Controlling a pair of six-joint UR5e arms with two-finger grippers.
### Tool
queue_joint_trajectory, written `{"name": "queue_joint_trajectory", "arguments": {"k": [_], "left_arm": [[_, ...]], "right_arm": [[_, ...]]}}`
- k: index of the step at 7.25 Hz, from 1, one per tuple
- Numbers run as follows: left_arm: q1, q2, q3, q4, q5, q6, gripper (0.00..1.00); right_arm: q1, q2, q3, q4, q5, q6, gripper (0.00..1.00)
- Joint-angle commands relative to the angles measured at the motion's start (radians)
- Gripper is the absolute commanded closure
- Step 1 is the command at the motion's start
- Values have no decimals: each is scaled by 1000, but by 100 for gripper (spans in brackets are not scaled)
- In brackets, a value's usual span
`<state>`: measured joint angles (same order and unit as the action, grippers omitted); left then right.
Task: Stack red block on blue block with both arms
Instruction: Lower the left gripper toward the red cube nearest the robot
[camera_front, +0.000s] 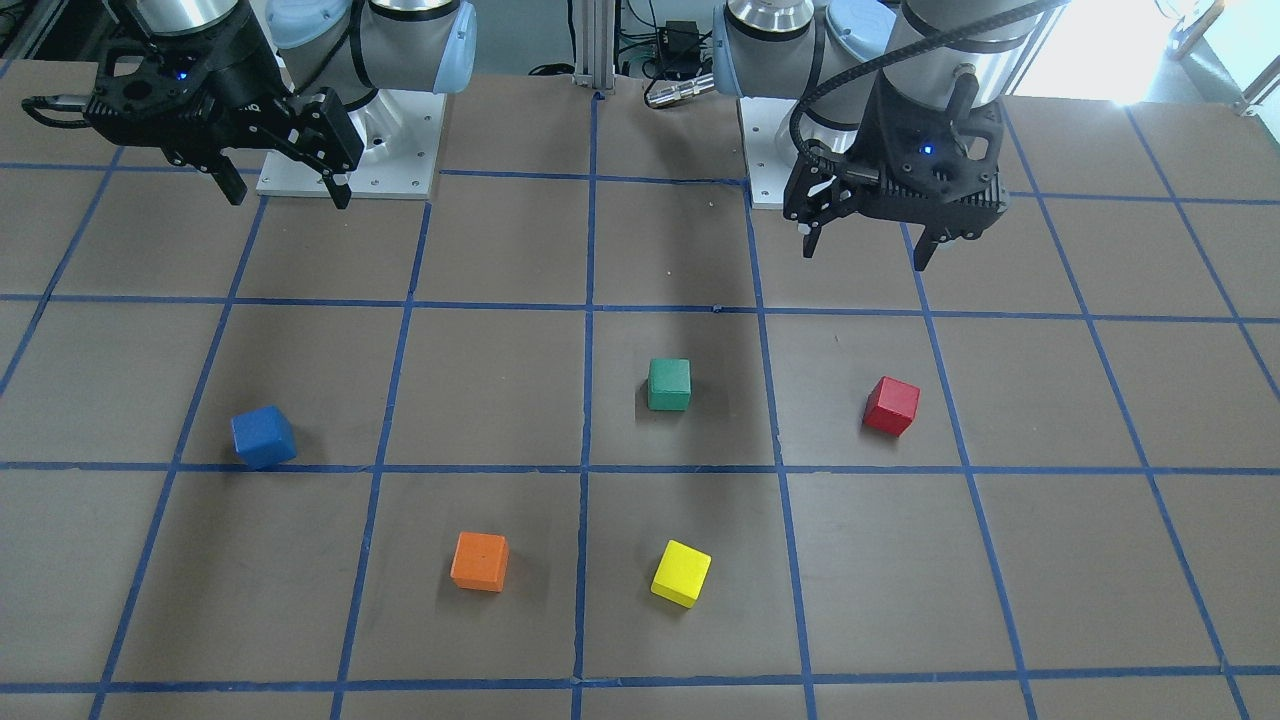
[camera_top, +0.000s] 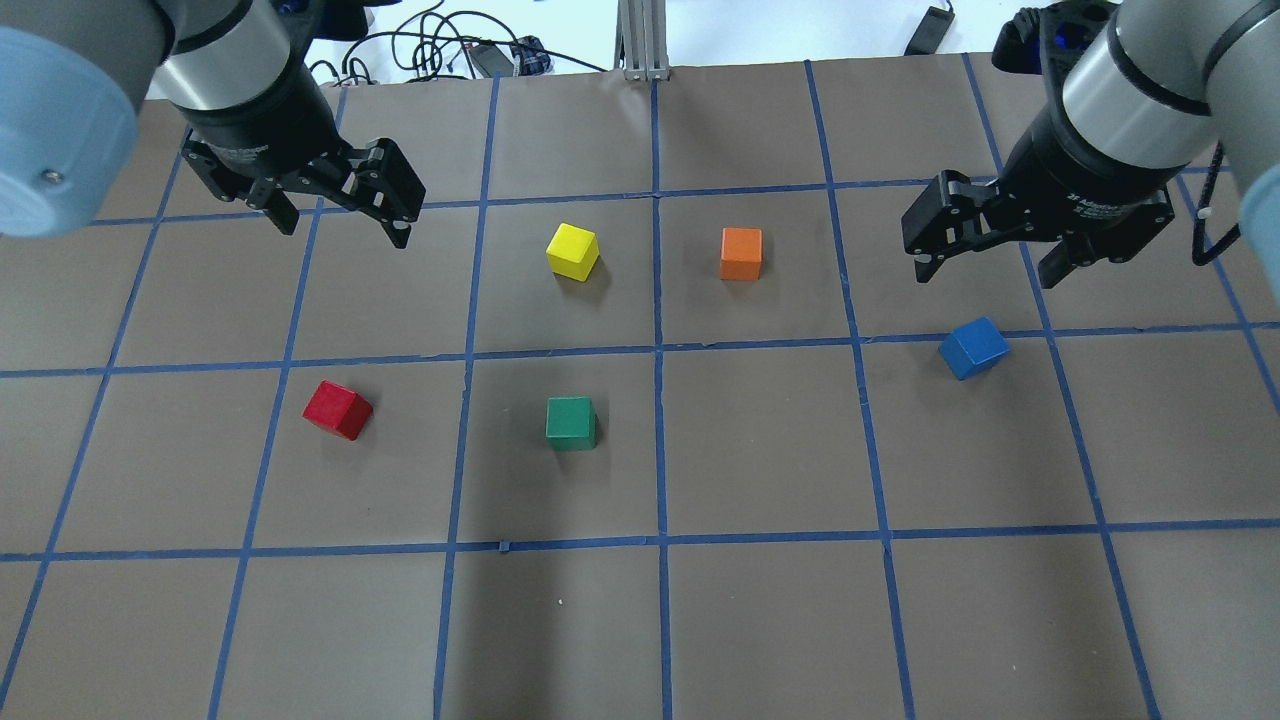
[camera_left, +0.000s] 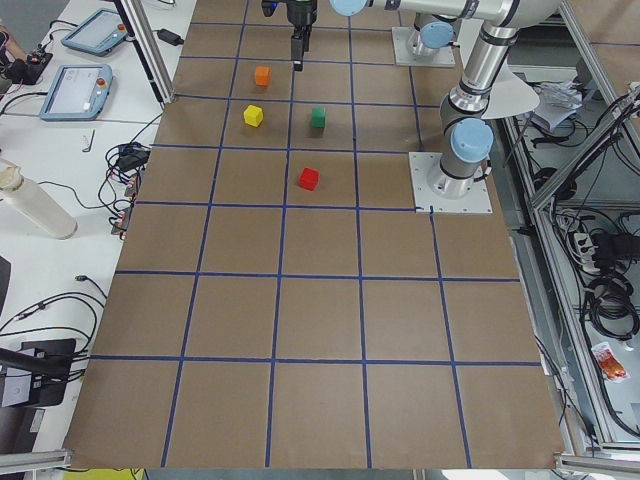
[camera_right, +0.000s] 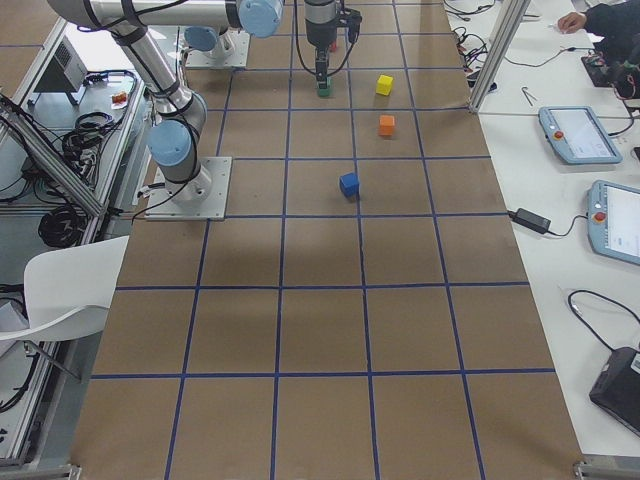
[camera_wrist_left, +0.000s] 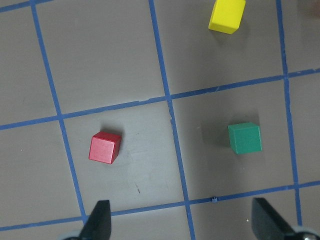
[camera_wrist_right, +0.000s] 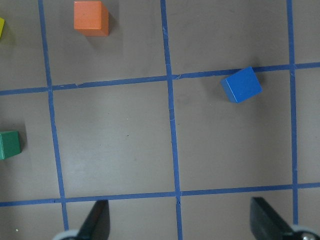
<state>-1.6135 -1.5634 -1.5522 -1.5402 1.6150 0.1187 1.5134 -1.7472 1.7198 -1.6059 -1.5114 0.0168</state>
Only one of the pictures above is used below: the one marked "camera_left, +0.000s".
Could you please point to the teach pendant tablet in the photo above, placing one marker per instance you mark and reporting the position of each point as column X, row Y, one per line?
column 77, row 93
column 98, row 35

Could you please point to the orange wooden block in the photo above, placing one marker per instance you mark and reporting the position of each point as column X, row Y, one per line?
column 262, row 76

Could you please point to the red snack packet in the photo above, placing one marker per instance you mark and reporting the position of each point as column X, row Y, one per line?
column 604, row 356

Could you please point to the red wooden block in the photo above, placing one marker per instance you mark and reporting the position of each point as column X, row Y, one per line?
column 309, row 179

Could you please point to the brown gridded paper mat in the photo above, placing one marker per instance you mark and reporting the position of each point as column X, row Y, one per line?
column 253, row 323

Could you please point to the far teach pendant tablet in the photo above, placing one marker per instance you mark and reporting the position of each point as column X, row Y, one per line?
column 98, row 35

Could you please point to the green wooden block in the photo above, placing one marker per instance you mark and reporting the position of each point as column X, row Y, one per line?
column 318, row 117

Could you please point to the black camera stand base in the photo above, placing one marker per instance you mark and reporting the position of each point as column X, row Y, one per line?
column 37, row 373

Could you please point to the metal hex key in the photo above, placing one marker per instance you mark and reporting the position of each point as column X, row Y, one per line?
column 89, row 140

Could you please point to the yellow wooden block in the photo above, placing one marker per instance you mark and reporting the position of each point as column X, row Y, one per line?
column 253, row 115

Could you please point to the aluminium frame post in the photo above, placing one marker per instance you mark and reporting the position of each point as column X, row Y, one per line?
column 140, row 32

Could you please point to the crumpled white papers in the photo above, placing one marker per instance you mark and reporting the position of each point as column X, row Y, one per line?
column 557, row 102

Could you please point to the black power adapter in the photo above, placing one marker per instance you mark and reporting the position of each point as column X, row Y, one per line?
column 169, row 37

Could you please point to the white cylindrical bottle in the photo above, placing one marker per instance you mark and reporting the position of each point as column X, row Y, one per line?
column 28, row 198

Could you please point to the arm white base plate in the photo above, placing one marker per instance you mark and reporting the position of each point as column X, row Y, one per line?
column 435, row 192
column 444, row 58

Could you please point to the white power strip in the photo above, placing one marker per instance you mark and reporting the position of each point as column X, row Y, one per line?
column 583, row 251

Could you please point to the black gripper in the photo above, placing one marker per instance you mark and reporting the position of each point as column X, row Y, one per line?
column 300, row 13

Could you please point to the near teach pendant tablet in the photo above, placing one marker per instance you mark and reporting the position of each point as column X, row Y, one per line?
column 77, row 93

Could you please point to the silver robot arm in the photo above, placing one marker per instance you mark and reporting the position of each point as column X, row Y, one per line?
column 430, row 33
column 467, row 138

